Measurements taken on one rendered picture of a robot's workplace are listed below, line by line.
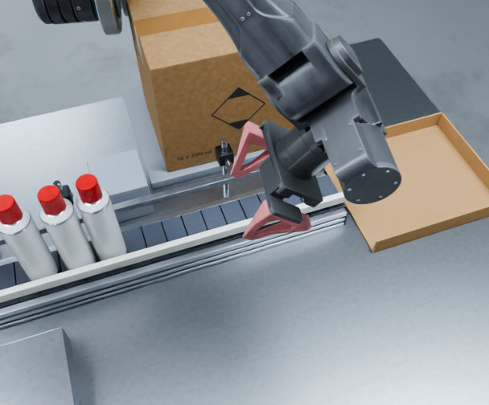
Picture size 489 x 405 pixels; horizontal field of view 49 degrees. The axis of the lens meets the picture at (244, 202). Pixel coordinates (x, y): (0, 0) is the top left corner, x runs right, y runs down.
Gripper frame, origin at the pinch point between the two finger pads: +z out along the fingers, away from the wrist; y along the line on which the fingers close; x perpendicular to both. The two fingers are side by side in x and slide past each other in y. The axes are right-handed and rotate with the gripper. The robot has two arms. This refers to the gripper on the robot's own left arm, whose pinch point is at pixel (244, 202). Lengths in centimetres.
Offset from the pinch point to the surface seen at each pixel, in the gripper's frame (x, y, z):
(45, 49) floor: 23, -197, 137
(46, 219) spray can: -13.7, -11.2, 28.2
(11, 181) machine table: -11, -39, 54
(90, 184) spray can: -10.4, -13.6, 20.3
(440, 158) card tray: 59, -29, -4
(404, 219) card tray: 49, -15, 4
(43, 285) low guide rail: -8.5, -7.6, 41.2
